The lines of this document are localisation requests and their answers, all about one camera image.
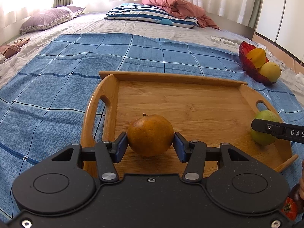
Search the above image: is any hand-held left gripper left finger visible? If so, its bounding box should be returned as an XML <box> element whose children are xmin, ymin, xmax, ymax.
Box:
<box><xmin>51</xmin><ymin>132</ymin><xmax>129</xmax><ymax>183</ymax></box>

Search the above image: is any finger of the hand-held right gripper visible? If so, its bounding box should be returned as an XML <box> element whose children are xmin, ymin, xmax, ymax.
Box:
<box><xmin>251</xmin><ymin>118</ymin><xmax>285</xmax><ymax>139</ymax></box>

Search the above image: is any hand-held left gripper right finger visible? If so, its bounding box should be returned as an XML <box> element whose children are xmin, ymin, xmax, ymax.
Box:
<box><xmin>173</xmin><ymin>132</ymin><xmax>252</xmax><ymax>183</ymax></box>

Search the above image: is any green round fruit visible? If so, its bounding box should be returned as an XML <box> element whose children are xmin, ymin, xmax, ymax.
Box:
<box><xmin>250</xmin><ymin>110</ymin><xmax>284</xmax><ymax>146</ymax></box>

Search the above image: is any orange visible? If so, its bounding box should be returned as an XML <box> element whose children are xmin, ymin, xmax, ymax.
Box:
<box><xmin>127</xmin><ymin>114</ymin><xmax>175</xmax><ymax>157</ymax></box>

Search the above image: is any wooden tray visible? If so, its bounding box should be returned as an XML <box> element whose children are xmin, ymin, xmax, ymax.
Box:
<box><xmin>81</xmin><ymin>71</ymin><xmax>298</xmax><ymax>178</ymax></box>

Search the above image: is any red tomato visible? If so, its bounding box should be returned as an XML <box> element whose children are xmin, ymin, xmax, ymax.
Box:
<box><xmin>281</xmin><ymin>196</ymin><xmax>298</xmax><ymax>220</ymax></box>

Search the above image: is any person's right hand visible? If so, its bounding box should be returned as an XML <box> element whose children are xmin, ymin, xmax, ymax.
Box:
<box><xmin>300</xmin><ymin>160</ymin><xmax>304</xmax><ymax>195</ymax></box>

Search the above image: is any yellow mango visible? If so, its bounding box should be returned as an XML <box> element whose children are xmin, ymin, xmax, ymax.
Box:
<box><xmin>259</xmin><ymin>62</ymin><xmax>281</xmax><ymax>82</ymax></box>

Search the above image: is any red glass bowl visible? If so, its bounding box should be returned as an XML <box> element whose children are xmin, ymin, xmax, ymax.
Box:
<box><xmin>239</xmin><ymin>41</ymin><xmax>282</xmax><ymax>86</ymax></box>

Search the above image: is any blue checked blanket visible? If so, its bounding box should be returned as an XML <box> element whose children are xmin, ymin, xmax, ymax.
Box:
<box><xmin>0</xmin><ymin>33</ymin><xmax>304</xmax><ymax>219</ymax></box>

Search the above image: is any white wardrobe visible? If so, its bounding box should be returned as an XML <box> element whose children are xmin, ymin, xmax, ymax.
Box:
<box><xmin>252</xmin><ymin>0</ymin><xmax>304</xmax><ymax>64</ymax></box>

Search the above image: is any grey bed sheet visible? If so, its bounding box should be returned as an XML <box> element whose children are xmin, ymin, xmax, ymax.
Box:
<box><xmin>0</xmin><ymin>12</ymin><xmax>304</xmax><ymax>100</ymax></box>

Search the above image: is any blue white striped pillow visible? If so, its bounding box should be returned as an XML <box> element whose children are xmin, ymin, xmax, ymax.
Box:
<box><xmin>104</xmin><ymin>3</ymin><xmax>199</xmax><ymax>29</ymax></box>

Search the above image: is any pink blanket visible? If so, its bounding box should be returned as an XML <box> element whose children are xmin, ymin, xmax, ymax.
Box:
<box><xmin>142</xmin><ymin>0</ymin><xmax>220</xmax><ymax>30</ymax></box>

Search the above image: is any brown cloth item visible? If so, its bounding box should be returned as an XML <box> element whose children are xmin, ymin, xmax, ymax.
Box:
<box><xmin>0</xmin><ymin>44</ymin><xmax>21</xmax><ymax>60</ymax></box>

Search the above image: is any purple pillow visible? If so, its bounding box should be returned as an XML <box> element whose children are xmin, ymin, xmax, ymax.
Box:
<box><xmin>19</xmin><ymin>6</ymin><xmax>86</xmax><ymax>35</ymax></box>

